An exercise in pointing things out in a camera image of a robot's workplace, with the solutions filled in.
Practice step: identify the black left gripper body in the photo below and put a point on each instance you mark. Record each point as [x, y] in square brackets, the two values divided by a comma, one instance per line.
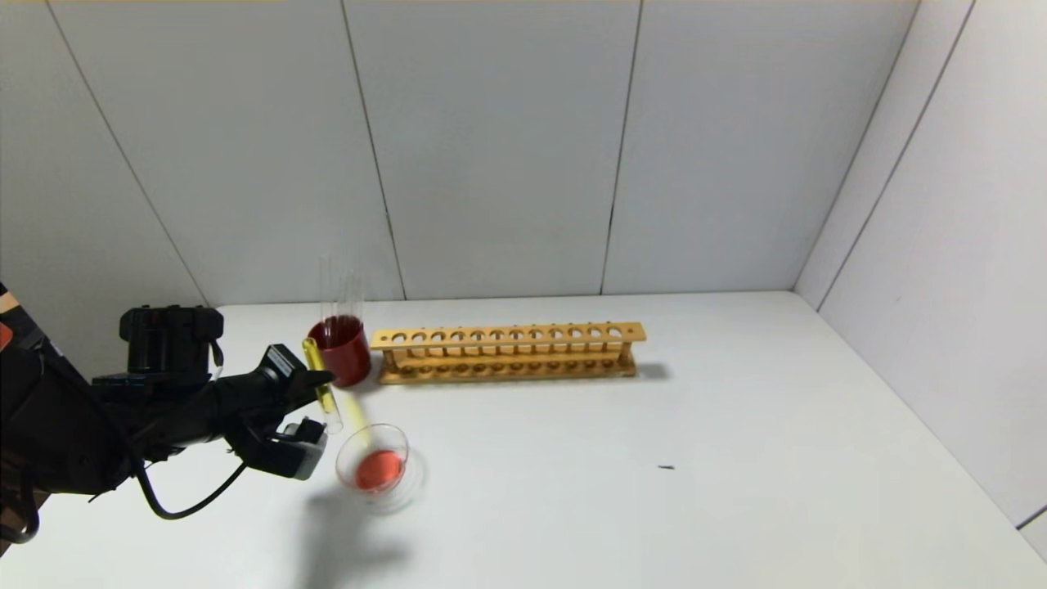
[284, 367]

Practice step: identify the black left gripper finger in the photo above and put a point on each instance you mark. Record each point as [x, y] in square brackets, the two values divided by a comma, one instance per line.
[313, 380]

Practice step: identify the test tube with yellow pigment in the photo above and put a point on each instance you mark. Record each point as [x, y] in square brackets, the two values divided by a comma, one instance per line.
[325, 401]

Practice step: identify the test tube with red pigment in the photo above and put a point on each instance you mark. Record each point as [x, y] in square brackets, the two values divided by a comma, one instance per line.
[326, 286]

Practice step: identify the orange and black left arm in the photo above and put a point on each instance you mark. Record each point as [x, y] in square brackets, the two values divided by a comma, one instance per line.
[74, 433]

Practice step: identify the wooden test tube rack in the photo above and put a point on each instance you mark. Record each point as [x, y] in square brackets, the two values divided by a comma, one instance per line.
[532, 352]

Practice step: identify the red plastic cup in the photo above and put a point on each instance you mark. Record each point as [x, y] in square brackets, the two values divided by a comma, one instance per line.
[352, 352]

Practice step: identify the clear glass bowl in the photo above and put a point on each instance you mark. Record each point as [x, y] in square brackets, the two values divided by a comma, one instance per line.
[380, 470]

